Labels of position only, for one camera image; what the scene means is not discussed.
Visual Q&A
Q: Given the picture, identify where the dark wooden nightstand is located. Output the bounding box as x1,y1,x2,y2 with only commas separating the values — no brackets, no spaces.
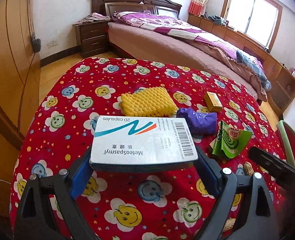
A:
74,21,109,58

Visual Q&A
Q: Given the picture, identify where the green mosquito coil box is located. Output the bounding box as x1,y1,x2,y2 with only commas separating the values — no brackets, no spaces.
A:
212,121,253,159

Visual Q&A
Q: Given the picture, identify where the pink cloth on nightstand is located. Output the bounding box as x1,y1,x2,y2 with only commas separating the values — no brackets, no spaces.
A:
73,12,111,25

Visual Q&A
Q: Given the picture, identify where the window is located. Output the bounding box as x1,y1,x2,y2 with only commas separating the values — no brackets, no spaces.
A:
221,0,282,51

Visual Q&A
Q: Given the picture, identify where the purple plastic wrapper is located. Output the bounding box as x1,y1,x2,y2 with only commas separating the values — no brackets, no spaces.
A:
176,107,218,135

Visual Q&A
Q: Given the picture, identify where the blue plaid cloth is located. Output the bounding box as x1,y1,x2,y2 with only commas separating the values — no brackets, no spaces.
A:
236,50,272,91

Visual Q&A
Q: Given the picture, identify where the white medicine box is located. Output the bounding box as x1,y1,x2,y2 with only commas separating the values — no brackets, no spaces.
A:
89,115,198,173

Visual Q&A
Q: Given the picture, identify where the purple patterned quilt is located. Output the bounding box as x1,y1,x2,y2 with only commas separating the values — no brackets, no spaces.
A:
112,11,262,68

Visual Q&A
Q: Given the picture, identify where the light wooden wardrobe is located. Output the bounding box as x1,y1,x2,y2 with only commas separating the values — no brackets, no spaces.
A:
0,0,41,217

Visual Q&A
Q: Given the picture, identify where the pink bedspread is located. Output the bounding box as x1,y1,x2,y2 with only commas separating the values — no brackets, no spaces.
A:
108,22,267,102

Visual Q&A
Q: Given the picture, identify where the dark wooden bed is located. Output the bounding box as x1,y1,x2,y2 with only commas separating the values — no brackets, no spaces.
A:
90,0,268,103

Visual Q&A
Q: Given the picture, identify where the dark clothes pile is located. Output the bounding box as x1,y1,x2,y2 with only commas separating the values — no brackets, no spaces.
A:
208,15,228,27

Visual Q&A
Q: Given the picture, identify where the black charger plug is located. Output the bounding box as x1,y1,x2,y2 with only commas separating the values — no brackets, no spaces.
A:
31,35,42,53

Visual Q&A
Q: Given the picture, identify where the red smiley flower blanket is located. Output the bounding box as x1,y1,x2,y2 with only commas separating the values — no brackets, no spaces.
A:
8,56,288,240

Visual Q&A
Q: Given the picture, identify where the yellow small cardboard box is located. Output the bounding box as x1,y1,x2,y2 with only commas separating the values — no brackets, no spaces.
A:
204,92,223,113

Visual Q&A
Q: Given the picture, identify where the wooden window cabinet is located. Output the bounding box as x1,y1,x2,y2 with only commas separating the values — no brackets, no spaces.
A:
188,14,295,116

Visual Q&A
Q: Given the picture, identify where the green red round bin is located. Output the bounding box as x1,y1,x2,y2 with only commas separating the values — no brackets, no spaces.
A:
276,120,295,168

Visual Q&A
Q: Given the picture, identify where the peanut in shell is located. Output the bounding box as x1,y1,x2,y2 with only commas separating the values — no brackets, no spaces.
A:
243,161,254,176

